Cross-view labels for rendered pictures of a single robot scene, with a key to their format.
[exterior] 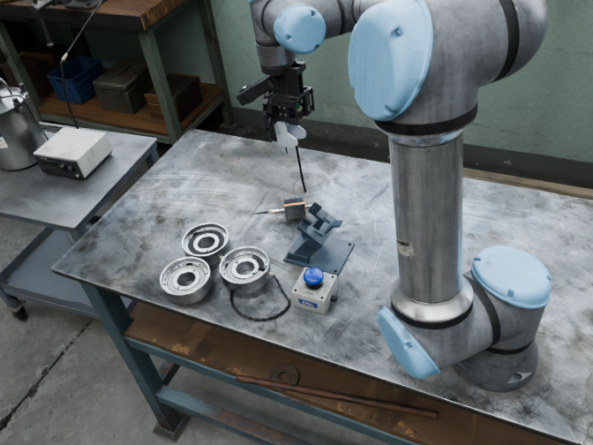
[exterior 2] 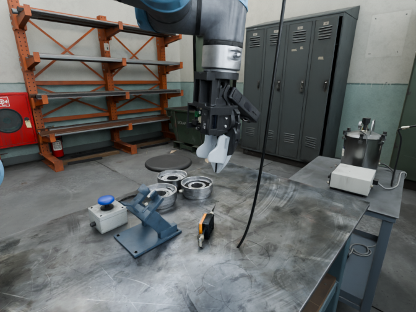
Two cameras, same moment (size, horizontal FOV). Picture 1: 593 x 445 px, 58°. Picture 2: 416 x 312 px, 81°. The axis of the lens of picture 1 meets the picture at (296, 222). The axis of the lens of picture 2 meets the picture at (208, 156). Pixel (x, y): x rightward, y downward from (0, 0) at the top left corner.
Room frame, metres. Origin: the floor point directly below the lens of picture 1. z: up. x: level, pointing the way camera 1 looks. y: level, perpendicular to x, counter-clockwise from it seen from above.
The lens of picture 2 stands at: (1.08, -0.49, 1.16)
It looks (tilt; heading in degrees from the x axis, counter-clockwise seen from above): 17 degrees down; 104
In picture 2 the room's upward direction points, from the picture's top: straight up
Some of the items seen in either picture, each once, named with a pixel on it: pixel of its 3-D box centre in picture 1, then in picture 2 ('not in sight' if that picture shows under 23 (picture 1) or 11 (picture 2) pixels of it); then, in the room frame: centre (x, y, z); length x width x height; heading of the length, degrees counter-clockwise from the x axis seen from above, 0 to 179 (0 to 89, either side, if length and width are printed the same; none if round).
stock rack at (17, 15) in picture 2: not in sight; (117, 86); (-1.33, 3.08, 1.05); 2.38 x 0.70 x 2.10; 61
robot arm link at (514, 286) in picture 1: (502, 295); not in sight; (0.51, -0.31, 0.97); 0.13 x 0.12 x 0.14; 109
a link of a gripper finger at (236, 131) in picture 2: not in sight; (228, 134); (1.00, -0.01, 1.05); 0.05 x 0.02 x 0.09; 145
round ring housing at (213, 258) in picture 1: (206, 245); (197, 187); (0.87, 0.21, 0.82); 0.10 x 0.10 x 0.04
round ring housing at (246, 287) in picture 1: (245, 270); (160, 195); (0.77, 0.12, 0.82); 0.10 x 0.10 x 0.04
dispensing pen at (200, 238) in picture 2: (283, 208); (209, 220); (0.95, 0.02, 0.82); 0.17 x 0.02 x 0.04; 90
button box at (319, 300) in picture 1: (317, 290); (106, 215); (0.69, -0.02, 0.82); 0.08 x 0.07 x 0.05; 61
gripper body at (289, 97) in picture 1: (285, 90); (215, 103); (0.97, -0.01, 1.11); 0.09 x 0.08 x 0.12; 56
